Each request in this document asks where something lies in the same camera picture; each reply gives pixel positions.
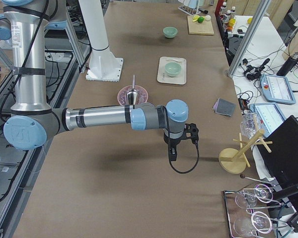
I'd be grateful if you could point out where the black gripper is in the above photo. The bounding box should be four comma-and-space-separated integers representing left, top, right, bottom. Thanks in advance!
163, 123, 199, 161

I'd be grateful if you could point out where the green bowl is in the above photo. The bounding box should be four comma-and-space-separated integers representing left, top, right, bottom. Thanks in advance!
164, 62, 182, 77
162, 26, 178, 39

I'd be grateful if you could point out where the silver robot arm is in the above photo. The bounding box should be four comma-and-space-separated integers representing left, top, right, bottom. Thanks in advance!
3, 0, 199, 161

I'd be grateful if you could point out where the wooden mug tree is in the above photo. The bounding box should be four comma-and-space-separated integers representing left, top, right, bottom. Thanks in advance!
219, 126, 273, 174

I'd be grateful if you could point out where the pink bowl with ice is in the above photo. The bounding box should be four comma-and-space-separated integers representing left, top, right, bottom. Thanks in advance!
117, 85, 149, 106

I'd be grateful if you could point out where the grey folded cloth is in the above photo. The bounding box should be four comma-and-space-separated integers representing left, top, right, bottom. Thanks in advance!
213, 98, 236, 117

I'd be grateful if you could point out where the metal ice scoop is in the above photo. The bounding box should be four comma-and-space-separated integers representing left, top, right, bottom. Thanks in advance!
126, 75, 139, 105

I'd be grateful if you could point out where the cream serving tray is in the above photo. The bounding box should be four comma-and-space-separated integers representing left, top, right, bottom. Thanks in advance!
157, 57, 187, 85

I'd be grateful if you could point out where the green bowl on tray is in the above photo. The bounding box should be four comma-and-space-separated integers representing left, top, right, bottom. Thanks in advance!
164, 62, 182, 77

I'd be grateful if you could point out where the clear plastic cup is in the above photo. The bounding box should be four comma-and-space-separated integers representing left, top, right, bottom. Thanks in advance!
240, 113, 261, 138

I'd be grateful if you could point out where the wine glass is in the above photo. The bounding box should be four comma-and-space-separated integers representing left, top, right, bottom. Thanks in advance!
235, 183, 273, 209
233, 211, 273, 238

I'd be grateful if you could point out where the glass rack tray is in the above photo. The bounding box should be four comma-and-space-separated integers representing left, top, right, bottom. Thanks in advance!
223, 190, 292, 238

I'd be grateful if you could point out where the teach pendant tablet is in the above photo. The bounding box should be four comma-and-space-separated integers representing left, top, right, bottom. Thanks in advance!
249, 102, 286, 137
260, 74, 296, 105

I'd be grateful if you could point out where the black monitor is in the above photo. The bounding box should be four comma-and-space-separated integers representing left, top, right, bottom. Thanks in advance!
258, 116, 298, 213

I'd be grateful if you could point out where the wooden cutting board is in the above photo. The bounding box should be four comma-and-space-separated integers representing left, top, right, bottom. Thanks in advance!
187, 16, 214, 36

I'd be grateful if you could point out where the green lime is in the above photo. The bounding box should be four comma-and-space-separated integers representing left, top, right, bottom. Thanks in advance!
197, 16, 204, 23

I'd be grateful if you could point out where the white bun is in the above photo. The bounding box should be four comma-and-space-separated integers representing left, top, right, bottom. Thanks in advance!
205, 15, 211, 21

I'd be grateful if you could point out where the black water bottle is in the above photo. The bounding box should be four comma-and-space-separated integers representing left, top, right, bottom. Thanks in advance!
276, 52, 298, 76

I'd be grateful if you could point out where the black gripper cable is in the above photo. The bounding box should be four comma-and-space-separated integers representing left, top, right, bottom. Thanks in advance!
167, 138, 200, 174

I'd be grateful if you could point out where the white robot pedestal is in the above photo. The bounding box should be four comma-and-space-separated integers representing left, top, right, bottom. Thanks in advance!
79, 0, 124, 82

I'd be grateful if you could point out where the aluminium frame post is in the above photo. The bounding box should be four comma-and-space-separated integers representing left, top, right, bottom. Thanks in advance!
227, 0, 271, 78

